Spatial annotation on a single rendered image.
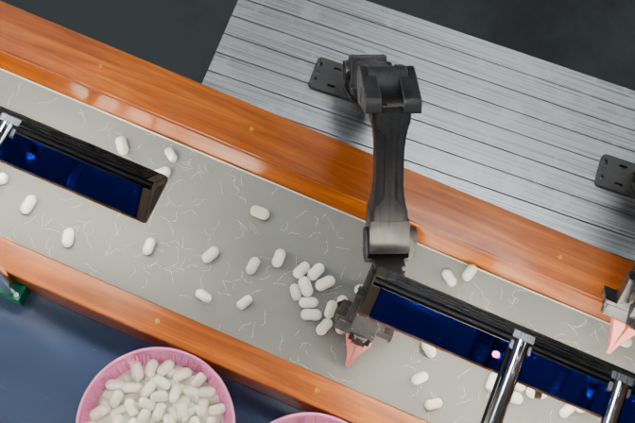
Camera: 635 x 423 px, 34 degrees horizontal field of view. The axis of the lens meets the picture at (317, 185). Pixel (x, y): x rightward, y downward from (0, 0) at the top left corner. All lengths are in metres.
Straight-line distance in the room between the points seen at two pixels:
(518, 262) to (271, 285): 0.45
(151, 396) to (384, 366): 0.41
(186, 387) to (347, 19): 0.83
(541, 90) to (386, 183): 0.60
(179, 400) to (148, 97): 0.57
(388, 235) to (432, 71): 0.54
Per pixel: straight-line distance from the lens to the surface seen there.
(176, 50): 2.91
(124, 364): 1.87
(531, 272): 1.95
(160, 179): 1.59
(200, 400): 1.85
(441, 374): 1.89
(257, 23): 2.18
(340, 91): 2.11
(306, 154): 1.95
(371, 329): 1.71
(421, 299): 1.53
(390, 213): 1.71
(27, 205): 1.96
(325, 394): 1.83
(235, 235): 1.92
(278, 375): 1.83
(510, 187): 2.09
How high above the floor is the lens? 2.57
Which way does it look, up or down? 69 degrees down
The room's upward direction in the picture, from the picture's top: 11 degrees clockwise
